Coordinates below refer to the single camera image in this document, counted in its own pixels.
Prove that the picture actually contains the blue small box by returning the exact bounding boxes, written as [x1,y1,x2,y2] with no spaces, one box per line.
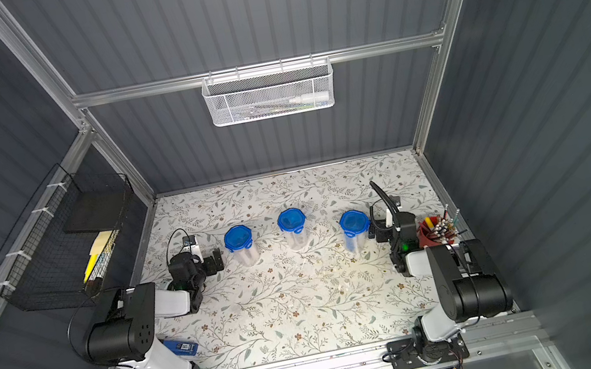
[161,339,199,358]

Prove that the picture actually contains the white wire mesh basket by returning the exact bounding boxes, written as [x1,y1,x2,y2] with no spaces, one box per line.
[201,59,335,127]

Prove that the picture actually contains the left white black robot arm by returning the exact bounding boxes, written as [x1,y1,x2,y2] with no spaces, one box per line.
[78,249,224,369]

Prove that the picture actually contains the black wire wall basket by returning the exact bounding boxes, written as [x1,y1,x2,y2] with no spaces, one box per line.
[0,164,134,312]

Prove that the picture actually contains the white tube in basket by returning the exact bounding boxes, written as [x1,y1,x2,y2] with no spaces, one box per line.
[289,90,331,107]

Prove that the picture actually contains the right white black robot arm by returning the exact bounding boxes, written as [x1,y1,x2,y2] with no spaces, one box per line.
[370,182,514,369]

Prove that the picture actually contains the blue-lid clear jar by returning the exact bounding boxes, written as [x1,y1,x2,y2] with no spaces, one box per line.
[277,208,308,251]
[224,225,260,267]
[339,210,371,253]

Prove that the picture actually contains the yellow sticky notes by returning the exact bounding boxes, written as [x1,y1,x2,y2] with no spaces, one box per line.
[83,230,118,283]

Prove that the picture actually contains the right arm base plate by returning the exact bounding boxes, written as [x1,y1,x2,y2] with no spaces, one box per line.
[381,336,470,369]

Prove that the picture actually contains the red pen cup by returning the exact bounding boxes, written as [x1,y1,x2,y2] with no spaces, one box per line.
[417,213,458,248]

